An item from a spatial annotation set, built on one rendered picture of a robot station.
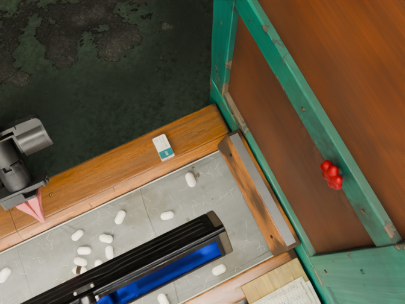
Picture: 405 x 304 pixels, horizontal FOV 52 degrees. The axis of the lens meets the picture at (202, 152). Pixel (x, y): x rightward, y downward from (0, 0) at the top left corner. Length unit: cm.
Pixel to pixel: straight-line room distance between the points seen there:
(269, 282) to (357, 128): 58
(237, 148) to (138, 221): 31
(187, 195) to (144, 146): 17
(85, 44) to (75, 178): 116
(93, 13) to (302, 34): 176
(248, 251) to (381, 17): 75
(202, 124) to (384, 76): 70
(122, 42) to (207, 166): 117
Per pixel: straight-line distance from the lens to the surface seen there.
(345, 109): 53
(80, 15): 225
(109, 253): 105
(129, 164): 107
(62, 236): 110
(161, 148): 105
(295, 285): 103
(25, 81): 215
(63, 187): 110
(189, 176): 105
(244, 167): 96
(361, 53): 46
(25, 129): 91
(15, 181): 93
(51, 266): 111
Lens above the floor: 178
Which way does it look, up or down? 74 degrees down
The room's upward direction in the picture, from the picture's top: straight up
